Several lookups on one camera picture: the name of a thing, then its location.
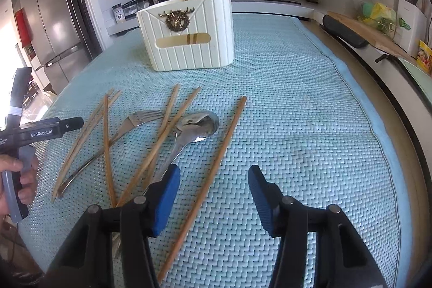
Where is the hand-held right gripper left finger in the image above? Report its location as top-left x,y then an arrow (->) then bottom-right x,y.
47,164 -> 181,288

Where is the mint green chair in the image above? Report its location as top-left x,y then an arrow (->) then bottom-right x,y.
400,59 -> 432,100

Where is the wooden cutting board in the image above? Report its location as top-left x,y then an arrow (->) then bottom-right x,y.
327,11 -> 418,65

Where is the silver refrigerator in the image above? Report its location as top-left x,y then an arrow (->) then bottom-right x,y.
10,0 -> 96,93

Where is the white box appliance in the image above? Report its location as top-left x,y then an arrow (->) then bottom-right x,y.
396,0 -> 429,54

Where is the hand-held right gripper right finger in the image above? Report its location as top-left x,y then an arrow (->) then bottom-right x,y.
248,165 -> 389,288

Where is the light blue woven mat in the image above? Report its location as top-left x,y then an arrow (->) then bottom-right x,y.
18,13 -> 410,288

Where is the metal spoon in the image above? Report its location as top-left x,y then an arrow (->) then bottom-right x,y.
113,110 -> 220,258

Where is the red hanging decoration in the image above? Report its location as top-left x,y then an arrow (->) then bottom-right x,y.
15,7 -> 33,49

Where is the black oblong pad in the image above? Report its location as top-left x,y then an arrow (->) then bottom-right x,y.
322,15 -> 369,49

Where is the yellow snack packet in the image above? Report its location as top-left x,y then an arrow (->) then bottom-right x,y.
417,40 -> 432,74

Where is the metal fork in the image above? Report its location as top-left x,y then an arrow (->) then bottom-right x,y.
57,110 -> 163,199

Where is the rack of spice jars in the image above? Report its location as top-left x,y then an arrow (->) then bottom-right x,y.
112,0 -> 139,23

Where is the gold wire basket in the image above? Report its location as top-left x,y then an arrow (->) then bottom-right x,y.
358,16 -> 397,35

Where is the person's left hand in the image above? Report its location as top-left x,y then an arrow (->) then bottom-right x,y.
0,154 -> 39,218

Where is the yellow plastic bag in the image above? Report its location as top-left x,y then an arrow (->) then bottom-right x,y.
354,1 -> 399,33

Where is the cream ribbed utensil holder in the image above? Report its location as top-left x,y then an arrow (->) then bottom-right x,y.
136,0 -> 235,73

